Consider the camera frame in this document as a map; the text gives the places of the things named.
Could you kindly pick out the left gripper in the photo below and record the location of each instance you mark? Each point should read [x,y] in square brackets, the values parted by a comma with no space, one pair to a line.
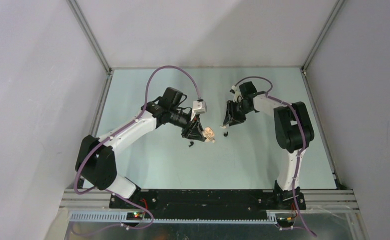
[193,129]

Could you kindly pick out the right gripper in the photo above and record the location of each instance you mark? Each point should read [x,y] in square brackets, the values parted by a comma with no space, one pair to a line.
[231,116]

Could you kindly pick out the pink earbud charging case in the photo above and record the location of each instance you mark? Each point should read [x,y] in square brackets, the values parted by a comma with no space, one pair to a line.
[208,135]

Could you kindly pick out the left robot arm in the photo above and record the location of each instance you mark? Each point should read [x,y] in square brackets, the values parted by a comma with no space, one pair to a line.
[96,161]

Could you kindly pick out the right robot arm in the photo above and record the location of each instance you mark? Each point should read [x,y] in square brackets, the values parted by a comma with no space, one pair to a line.
[293,131]

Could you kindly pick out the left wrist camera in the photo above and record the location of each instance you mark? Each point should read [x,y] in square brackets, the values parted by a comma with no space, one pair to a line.
[198,107]

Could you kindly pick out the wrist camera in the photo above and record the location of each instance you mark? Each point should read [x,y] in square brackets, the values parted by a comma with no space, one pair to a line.
[198,107]
[237,94]

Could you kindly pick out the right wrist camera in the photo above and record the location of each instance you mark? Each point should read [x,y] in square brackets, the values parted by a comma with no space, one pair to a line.
[237,94]

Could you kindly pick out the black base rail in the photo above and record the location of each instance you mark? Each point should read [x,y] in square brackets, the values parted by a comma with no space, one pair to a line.
[205,204]

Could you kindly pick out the grey cable duct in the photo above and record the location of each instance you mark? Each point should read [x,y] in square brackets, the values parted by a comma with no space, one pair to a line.
[124,217]

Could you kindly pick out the aluminium frame profile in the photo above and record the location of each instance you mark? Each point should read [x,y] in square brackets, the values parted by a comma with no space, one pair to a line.
[90,36]

